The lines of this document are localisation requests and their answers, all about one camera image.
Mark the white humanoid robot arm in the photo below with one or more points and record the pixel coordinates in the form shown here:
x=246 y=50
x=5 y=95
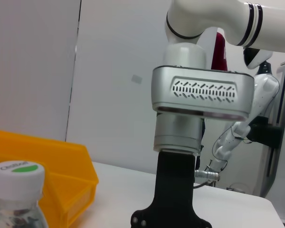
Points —
x=263 y=95

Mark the clear water bottle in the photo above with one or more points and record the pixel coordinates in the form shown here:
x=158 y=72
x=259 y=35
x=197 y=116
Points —
x=16 y=180

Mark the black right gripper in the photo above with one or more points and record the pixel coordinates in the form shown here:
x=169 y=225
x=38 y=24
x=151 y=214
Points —
x=174 y=190

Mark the dark red object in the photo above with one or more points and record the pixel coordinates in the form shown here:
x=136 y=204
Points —
x=219 y=52

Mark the yellow plastic bin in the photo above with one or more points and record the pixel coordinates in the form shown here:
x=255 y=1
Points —
x=69 y=166

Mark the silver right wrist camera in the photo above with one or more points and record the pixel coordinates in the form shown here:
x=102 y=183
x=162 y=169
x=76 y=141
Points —
x=199 y=90

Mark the black mounting box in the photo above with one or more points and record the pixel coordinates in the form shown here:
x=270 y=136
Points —
x=266 y=133

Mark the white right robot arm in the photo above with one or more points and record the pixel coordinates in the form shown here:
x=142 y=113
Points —
x=204 y=19

